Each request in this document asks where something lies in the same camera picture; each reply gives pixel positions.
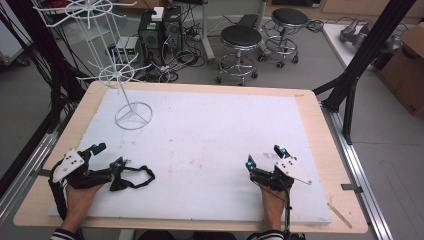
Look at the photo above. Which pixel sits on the thin wooden stick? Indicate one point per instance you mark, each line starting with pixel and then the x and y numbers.
pixel 340 215

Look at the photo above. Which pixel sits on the person's right hand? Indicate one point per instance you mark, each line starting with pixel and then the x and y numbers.
pixel 272 206

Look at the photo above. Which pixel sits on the brown cardboard box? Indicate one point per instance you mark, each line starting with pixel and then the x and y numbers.
pixel 405 71

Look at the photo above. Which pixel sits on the small white electronics boxes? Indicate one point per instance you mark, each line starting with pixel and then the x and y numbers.
pixel 127 46

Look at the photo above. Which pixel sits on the person's left hand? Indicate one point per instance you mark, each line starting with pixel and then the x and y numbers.
pixel 78 203

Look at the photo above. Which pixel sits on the aluminium rail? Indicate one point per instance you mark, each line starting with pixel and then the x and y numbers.
pixel 26 170
pixel 360 173

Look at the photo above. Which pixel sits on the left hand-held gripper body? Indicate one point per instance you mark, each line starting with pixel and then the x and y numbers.
pixel 69 164

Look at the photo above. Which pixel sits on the white box with black mouse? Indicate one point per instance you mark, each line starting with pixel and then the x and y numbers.
pixel 157 14

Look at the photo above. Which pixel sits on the black computer tower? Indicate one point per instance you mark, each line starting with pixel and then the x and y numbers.
pixel 150 36
pixel 173 30

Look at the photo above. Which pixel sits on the white foam board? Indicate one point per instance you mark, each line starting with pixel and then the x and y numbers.
pixel 206 133

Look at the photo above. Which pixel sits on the black round stool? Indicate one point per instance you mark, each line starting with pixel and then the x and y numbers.
pixel 240 37
pixel 289 17

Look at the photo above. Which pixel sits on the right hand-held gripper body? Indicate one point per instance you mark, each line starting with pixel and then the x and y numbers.
pixel 292 169

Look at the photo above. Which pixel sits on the black metal frame post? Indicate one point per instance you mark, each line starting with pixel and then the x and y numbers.
pixel 363 56

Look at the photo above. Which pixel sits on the grey tape strip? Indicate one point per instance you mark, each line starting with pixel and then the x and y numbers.
pixel 352 188

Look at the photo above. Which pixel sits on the white metal stand leg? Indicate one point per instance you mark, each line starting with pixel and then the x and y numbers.
pixel 207 33

